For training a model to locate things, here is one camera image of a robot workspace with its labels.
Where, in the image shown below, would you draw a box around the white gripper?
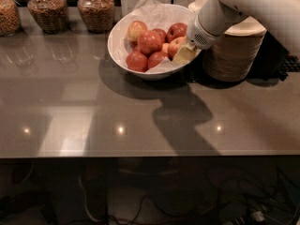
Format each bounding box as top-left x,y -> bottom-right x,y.
172,12 -> 223,65

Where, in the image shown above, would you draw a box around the large red-yellow apple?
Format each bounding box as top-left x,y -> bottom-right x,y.
168,37 -> 187,59

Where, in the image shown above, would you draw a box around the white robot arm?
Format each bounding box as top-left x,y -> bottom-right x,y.
174,0 -> 300,64

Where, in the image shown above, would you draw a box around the dark red apple back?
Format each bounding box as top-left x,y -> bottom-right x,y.
166,22 -> 188,42

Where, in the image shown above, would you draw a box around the red apple front centre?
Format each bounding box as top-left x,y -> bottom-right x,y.
147,52 -> 169,69

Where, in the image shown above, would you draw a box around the small dark apple back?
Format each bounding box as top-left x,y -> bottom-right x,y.
153,28 -> 166,43

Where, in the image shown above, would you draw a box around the white ceramic bowl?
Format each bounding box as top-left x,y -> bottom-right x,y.
107,3 -> 202,82

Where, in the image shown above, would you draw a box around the white paper bowl liner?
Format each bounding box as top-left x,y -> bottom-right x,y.
115,0 -> 201,74

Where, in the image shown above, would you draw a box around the red apple front left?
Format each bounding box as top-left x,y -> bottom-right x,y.
126,51 -> 147,72

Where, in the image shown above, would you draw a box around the yellow-red apple back left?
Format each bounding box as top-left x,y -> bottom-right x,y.
127,21 -> 147,42

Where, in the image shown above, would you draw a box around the right glass jar of granola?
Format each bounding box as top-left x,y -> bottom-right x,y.
77,0 -> 114,34

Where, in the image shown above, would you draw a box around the glass jar of granola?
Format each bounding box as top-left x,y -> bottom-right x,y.
27,0 -> 68,34
77,0 -> 114,34

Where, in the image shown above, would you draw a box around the middle glass jar of granola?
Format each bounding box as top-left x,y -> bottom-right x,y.
27,0 -> 68,34

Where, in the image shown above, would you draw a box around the left glass jar of cereal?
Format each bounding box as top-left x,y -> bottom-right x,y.
0,0 -> 22,37

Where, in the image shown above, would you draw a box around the black cables under table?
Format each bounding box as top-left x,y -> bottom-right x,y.
107,164 -> 300,225

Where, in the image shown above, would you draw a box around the white cable under table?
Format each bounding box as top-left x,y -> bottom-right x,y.
78,174 -> 101,222

